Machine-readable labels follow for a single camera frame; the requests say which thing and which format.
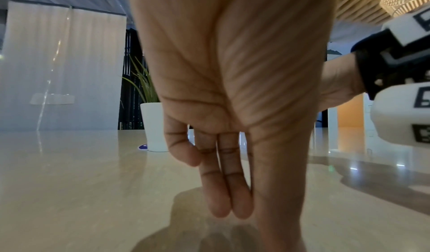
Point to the person's left hand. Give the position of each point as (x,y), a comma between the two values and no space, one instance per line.
(235,60)

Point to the person's right hand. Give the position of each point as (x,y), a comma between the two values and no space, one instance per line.
(339,83)

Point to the white wrist tracker with markers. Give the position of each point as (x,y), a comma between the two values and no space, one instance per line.
(393,113)

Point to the green leafy plant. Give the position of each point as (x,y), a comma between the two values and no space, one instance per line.
(144,83)

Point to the white plant pot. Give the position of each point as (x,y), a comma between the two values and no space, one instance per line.
(153,126)

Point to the black slatted partition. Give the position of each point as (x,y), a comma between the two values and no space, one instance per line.
(129,60)

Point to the blue round mat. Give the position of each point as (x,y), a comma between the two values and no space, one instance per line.
(142,147)

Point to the white curtain panel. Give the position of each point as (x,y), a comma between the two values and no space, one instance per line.
(84,67)

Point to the orange wall panel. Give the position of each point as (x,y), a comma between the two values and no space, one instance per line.
(350,123)

